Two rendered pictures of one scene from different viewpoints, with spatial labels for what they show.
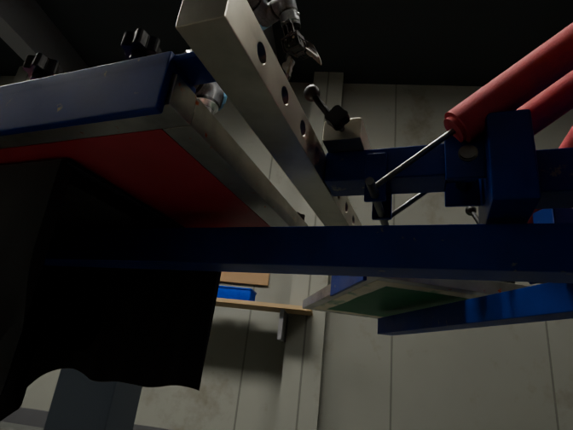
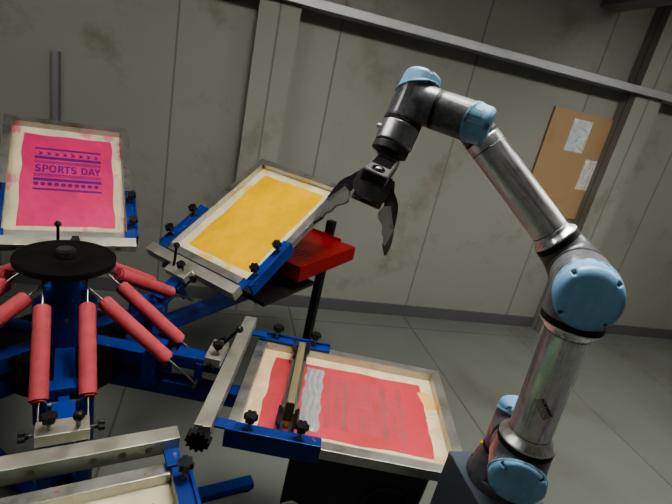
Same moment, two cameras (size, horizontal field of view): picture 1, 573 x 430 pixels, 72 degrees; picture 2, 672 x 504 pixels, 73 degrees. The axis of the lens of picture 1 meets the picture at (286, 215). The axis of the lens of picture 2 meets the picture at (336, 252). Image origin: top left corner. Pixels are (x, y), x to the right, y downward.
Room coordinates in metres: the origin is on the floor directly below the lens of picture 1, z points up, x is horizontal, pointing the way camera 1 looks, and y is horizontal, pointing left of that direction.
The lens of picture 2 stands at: (1.98, -0.36, 2.04)
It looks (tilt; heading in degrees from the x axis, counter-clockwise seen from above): 20 degrees down; 155
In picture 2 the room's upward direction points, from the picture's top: 12 degrees clockwise
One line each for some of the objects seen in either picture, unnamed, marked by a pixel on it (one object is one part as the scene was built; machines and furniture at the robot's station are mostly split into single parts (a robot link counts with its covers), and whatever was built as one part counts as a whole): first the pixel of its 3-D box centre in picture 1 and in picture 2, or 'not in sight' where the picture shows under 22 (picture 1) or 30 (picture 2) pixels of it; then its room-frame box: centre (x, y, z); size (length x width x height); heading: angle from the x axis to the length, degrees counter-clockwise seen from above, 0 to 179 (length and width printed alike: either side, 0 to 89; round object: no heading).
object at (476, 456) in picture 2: not in sight; (501, 462); (1.34, 0.50, 1.25); 0.15 x 0.15 x 0.10
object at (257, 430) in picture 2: not in sight; (272, 440); (0.91, 0.05, 0.98); 0.30 x 0.05 x 0.07; 68
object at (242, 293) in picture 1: (234, 295); not in sight; (3.18, 0.34, 1.18); 0.32 x 0.22 x 0.10; 82
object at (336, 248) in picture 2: not in sight; (298, 250); (-0.52, 0.53, 1.06); 0.61 x 0.46 x 0.12; 128
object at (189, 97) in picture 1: (95, 209); (348, 399); (0.75, 0.38, 0.97); 0.79 x 0.58 x 0.04; 68
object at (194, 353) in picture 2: (384, 171); (200, 360); (0.53, -0.14, 1.02); 0.17 x 0.06 x 0.05; 68
